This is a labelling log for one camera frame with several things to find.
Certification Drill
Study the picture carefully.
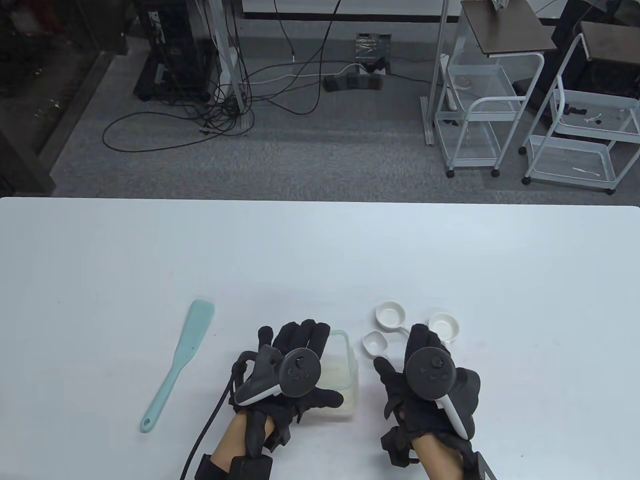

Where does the person's right hand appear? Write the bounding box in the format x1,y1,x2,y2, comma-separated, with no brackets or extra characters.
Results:
374,324,458,441

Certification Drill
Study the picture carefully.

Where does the person's left hand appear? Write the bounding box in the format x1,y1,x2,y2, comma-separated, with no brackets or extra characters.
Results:
229,320,346,427

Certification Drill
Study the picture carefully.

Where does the clear plastic sugar container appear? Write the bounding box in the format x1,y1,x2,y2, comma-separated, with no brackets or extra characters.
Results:
302,329,360,422

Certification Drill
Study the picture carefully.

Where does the white sugar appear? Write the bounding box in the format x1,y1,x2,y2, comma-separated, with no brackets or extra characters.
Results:
320,360,357,401

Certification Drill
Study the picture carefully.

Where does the white coffee spoon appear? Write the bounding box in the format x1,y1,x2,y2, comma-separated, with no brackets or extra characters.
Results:
363,331,388,357

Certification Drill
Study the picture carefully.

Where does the mint green dessert spatula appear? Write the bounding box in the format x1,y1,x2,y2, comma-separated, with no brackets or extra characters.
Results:
140,299,215,434

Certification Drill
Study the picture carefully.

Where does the person's right forearm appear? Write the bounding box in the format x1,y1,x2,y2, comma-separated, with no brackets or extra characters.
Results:
415,434,468,480

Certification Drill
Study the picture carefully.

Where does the person's left forearm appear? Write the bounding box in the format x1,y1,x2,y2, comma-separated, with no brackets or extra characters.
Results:
210,412,276,468

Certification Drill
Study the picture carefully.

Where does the white round measuring scoop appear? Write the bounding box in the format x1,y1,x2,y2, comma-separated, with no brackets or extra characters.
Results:
428,313,460,348
375,301,412,335

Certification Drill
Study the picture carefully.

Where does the grey white VR controller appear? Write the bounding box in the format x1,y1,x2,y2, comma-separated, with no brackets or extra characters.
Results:
404,347,482,442
234,347,322,406

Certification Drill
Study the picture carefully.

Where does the black glove sensor box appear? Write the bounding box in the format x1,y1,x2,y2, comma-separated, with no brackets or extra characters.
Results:
381,429,421,468

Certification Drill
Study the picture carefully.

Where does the black foot pedal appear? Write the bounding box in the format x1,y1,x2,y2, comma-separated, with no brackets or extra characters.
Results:
322,72,385,94

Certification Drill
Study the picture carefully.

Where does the black floor outlet box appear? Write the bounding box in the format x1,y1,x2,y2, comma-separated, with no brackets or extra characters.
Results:
356,33,392,72

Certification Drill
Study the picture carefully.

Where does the black equipment rack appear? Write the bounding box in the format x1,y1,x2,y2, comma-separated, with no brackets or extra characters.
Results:
132,0,222,104

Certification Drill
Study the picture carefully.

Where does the white desk with black edge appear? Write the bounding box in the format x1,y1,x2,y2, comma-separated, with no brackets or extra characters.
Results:
241,0,462,24

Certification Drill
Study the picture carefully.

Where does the white cart with brown top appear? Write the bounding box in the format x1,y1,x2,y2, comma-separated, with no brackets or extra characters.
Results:
520,21,640,196
433,0,559,179

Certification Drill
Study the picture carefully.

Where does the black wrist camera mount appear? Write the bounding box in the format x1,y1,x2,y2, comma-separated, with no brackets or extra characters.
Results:
194,452,275,480
462,450,496,480

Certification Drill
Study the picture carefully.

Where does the silver aluminium frame post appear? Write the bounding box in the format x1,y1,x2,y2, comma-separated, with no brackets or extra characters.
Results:
421,0,452,146
197,0,256,135

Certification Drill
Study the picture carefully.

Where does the bundle of black cables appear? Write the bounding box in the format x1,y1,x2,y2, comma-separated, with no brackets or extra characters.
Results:
102,0,346,153

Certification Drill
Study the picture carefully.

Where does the white floor cable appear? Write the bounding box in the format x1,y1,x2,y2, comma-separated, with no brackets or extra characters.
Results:
247,62,362,86

